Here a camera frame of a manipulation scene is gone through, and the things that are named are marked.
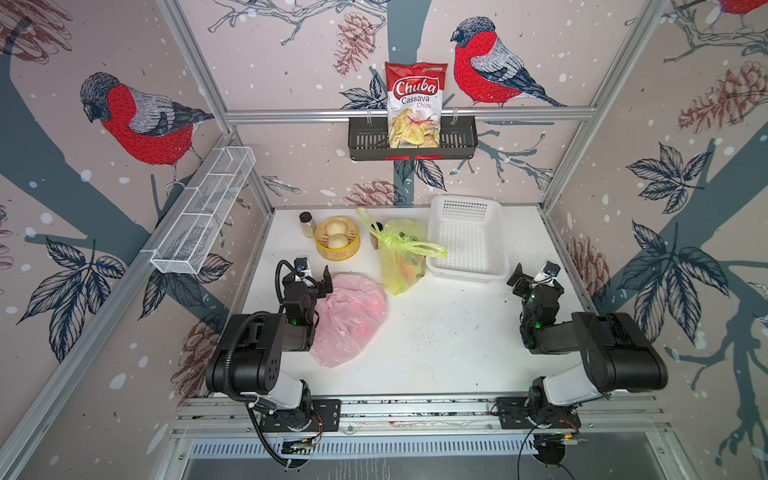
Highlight white wire mesh basket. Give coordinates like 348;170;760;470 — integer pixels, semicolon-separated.
151;146;255;275

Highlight spice jar pale contents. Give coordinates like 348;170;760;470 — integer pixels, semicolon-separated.
299;211;316;238

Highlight Chuba cassava chips bag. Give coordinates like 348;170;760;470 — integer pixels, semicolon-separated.
385;62;447;149

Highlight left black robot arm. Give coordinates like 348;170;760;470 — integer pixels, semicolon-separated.
205;260;333;430

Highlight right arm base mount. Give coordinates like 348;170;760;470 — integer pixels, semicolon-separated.
491;377;581;430

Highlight red pepper spice jar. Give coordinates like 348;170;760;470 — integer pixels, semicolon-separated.
370;222;383;250

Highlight black wire shelf basket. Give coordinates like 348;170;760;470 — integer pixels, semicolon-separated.
348;116;478;161

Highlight bun in basket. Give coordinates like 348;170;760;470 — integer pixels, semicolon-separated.
325;219;348;237
327;234;350;250

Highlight peach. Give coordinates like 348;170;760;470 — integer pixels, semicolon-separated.
398;256;426;289

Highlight pink plastic bag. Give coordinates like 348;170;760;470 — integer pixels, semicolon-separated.
310;273;388;369

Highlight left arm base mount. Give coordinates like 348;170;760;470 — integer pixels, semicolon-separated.
258;382;341;433

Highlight green plastic bag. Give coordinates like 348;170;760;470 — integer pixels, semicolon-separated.
356;207;447;297

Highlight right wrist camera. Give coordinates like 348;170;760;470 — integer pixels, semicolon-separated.
534;260;561;283

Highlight horizontal aluminium rail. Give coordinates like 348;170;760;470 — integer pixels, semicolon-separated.
225;105;599;125

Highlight white plastic crate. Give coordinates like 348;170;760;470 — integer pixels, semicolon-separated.
427;195;510;283

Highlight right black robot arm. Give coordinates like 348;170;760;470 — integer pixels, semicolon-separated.
500;261;668;426

